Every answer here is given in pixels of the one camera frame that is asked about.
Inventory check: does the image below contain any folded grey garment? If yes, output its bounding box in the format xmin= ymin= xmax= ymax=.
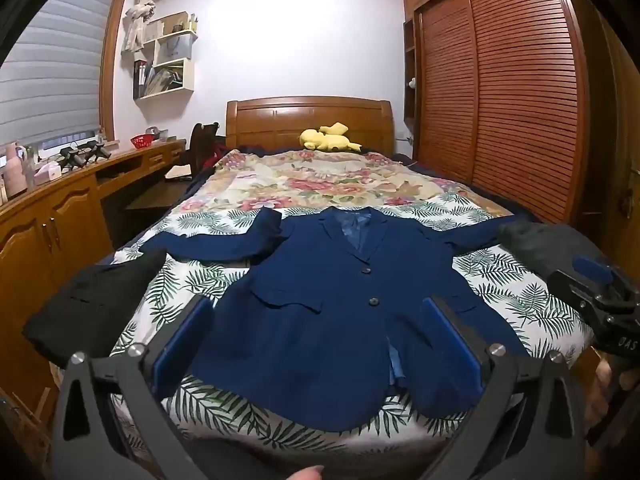
xmin=499 ymin=221 xmax=608 ymax=301

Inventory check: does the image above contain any floral blanket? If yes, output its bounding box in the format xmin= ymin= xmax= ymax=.
xmin=177 ymin=150 xmax=481 ymax=211

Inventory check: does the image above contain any beige tied curtain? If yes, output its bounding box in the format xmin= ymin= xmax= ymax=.
xmin=121 ymin=0 xmax=168 ymax=53

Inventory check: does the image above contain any white wall shelf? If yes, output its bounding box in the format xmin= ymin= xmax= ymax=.
xmin=132 ymin=11 xmax=199 ymax=101

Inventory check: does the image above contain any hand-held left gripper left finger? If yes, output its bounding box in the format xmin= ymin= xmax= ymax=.
xmin=50 ymin=294 xmax=216 ymax=480

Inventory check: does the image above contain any person's right hand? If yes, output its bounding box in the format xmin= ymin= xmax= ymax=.
xmin=589 ymin=357 xmax=626 ymax=433

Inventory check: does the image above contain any black jacket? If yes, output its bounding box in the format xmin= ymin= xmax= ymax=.
xmin=22 ymin=249 xmax=168 ymax=368

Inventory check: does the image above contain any wooden louvred wardrobe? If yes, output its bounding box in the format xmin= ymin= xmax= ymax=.
xmin=402 ymin=0 xmax=601 ymax=241

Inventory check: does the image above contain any pink tissue box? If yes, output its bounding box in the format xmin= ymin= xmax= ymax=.
xmin=32 ymin=162 xmax=63 ymax=186

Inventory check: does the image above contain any yellow plush toy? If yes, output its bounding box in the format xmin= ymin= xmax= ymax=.
xmin=299 ymin=121 xmax=363 ymax=153

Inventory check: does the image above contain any wooden bed headboard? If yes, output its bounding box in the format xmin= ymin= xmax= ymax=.
xmin=226 ymin=96 xmax=396 ymax=156

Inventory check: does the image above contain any metal door handle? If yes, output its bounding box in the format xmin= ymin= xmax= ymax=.
xmin=619 ymin=187 xmax=638 ymax=222

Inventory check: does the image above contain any grey window blind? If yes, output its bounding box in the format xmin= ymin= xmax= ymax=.
xmin=0 ymin=0 xmax=118 ymax=148

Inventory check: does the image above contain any dark wooden chair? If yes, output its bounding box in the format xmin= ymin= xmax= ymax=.
xmin=165 ymin=122 xmax=221 ymax=183

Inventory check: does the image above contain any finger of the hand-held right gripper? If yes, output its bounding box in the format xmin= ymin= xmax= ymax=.
xmin=573 ymin=255 xmax=613 ymax=286
xmin=547 ymin=270 xmax=603 ymax=308

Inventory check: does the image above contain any wooden desk cabinet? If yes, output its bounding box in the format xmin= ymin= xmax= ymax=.
xmin=0 ymin=139 xmax=191 ymax=411

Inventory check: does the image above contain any pink bottle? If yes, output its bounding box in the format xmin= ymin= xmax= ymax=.
xmin=2 ymin=142 xmax=28 ymax=198

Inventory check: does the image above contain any wooden window frame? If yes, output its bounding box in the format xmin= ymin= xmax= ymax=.
xmin=90 ymin=0 xmax=132 ymax=142

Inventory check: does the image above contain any leaf print bed sheet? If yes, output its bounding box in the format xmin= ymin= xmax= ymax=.
xmin=107 ymin=195 xmax=601 ymax=466

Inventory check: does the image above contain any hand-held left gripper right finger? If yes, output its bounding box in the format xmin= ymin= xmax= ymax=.
xmin=422 ymin=296 xmax=588 ymax=480

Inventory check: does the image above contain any navy blue blazer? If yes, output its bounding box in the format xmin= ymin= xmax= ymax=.
xmin=141 ymin=206 xmax=531 ymax=433

